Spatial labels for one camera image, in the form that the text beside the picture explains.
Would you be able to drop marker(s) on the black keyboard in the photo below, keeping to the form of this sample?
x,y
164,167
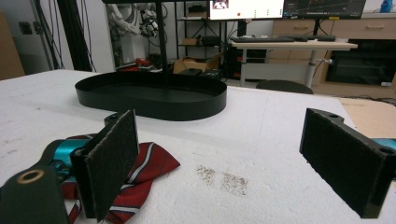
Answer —
x,y
261,39
314,38

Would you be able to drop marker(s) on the brown wooden panel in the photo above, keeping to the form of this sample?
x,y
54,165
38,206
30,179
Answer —
x,y
9,53

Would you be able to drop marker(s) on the black built-in oven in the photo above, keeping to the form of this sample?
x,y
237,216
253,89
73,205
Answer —
x,y
361,63

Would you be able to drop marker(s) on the white-screen monitor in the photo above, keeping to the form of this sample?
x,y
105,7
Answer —
x,y
246,11

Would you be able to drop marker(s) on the black metal shelf rack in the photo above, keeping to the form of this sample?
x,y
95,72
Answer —
x,y
199,28

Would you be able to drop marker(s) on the blue bottle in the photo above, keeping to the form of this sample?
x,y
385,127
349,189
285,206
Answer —
x,y
386,6

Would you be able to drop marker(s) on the light wooden desk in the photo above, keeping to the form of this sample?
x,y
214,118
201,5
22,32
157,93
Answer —
x,y
295,46

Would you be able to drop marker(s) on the black stand pole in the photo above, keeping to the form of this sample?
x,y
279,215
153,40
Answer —
x,y
161,43

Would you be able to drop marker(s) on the black oval tray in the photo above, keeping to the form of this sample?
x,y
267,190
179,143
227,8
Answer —
x,y
174,107

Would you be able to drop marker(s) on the red striped bow tie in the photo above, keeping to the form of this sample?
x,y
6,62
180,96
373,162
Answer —
x,y
155,163

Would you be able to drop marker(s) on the white robot figure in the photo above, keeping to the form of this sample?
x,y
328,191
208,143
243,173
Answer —
x,y
124,25

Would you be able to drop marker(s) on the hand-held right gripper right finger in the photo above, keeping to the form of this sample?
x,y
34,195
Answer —
x,y
342,161

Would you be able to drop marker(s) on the black round chair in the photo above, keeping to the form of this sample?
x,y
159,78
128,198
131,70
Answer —
x,y
283,86

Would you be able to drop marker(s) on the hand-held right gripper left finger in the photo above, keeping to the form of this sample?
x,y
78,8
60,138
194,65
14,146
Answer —
x,y
107,161

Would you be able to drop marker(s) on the dark-screen monitor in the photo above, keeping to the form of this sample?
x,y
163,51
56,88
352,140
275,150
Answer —
x,y
323,8

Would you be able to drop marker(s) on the open cardboard box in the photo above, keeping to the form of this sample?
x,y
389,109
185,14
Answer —
x,y
190,66

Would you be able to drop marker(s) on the light wooden cabinet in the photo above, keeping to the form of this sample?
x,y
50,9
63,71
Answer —
x,y
373,29

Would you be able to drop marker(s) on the flat cardboard sheet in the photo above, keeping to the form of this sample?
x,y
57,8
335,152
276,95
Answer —
x,y
370,116

